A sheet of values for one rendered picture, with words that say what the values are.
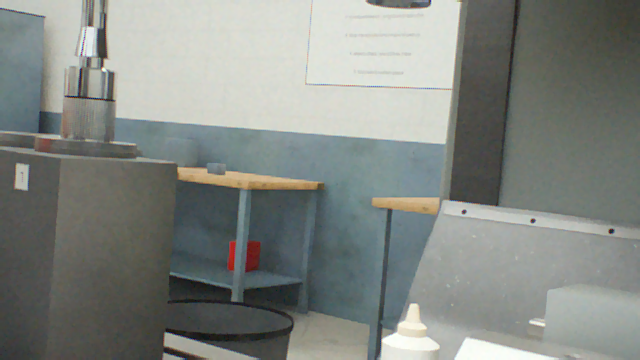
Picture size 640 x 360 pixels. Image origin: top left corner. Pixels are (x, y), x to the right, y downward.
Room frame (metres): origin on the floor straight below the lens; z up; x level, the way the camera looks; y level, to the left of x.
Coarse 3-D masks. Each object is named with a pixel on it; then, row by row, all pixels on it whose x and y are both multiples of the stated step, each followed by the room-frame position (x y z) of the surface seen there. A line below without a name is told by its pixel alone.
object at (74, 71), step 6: (72, 66) 0.80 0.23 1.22; (66, 72) 0.80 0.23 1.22; (72, 72) 0.80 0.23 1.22; (78, 72) 0.80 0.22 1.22; (84, 72) 0.80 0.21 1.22; (90, 72) 0.80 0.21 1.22; (96, 72) 0.80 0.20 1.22; (102, 72) 0.80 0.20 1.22; (108, 72) 0.80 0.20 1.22; (114, 72) 0.81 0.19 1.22; (90, 78) 0.80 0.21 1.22; (96, 78) 0.80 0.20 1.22; (102, 78) 0.80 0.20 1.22; (108, 78) 0.80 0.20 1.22; (114, 78) 0.81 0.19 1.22
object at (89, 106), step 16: (80, 80) 0.80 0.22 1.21; (96, 80) 0.80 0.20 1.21; (64, 96) 0.81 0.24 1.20; (80, 96) 0.80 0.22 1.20; (96, 96) 0.80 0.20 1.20; (112, 96) 0.81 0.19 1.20; (64, 112) 0.80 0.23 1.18; (80, 112) 0.80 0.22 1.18; (96, 112) 0.80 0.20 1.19; (112, 112) 0.81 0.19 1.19; (64, 128) 0.80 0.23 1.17; (80, 128) 0.80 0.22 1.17; (96, 128) 0.80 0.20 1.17; (112, 128) 0.81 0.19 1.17
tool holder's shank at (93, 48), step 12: (84, 0) 0.81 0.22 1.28; (96, 0) 0.81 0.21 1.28; (108, 0) 0.82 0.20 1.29; (84, 12) 0.81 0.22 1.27; (96, 12) 0.81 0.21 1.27; (108, 12) 0.82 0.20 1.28; (84, 24) 0.81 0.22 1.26; (96, 24) 0.81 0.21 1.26; (108, 24) 0.82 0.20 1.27; (84, 36) 0.81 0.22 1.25; (96, 36) 0.81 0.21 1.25; (108, 36) 0.82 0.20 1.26; (84, 48) 0.80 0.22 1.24; (96, 48) 0.80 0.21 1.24; (108, 48) 0.82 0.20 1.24; (84, 60) 0.81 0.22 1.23; (96, 60) 0.81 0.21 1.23
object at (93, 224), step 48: (0, 144) 0.85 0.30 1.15; (48, 144) 0.78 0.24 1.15; (96, 144) 0.78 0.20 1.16; (0, 192) 0.80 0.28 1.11; (48, 192) 0.74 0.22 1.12; (96, 192) 0.76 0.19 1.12; (144, 192) 0.79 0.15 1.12; (0, 240) 0.80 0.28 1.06; (48, 240) 0.74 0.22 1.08; (96, 240) 0.76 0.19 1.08; (144, 240) 0.80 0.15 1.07; (0, 288) 0.79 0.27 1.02; (48, 288) 0.74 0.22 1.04; (96, 288) 0.76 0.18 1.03; (144, 288) 0.80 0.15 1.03; (0, 336) 0.79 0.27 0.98; (48, 336) 0.74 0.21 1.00; (96, 336) 0.77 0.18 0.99; (144, 336) 0.80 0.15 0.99
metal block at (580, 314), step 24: (576, 288) 0.55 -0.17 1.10; (600, 288) 0.56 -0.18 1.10; (552, 312) 0.53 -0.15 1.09; (576, 312) 0.53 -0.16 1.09; (600, 312) 0.52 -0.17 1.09; (624, 312) 0.51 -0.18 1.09; (552, 336) 0.53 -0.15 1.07; (576, 336) 0.53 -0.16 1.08; (600, 336) 0.52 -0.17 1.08; (624, 336) 0.51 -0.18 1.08
